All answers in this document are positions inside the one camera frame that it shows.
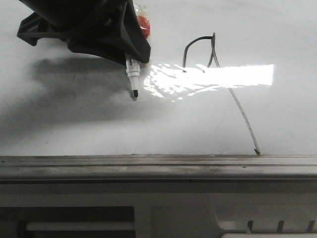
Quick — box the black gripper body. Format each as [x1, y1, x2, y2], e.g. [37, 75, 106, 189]
[21, 0, 126, 38]

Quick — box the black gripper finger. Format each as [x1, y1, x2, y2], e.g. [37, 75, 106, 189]
[67, 0, 151, 65]
[17, 12, 74, 51]

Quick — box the white whiteboard marker pen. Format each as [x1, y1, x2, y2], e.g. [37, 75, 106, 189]
[125, 54, 141, 100]

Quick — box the red magnet taped to marker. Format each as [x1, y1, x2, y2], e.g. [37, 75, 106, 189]
[133, 3, 151, 40]

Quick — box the grey plastic bin below board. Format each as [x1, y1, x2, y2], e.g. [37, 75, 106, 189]
[0, 182, 317, 238]

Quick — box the grey metal whiteboard frame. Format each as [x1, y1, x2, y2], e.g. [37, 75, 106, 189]
[0, 155, 317, 182]

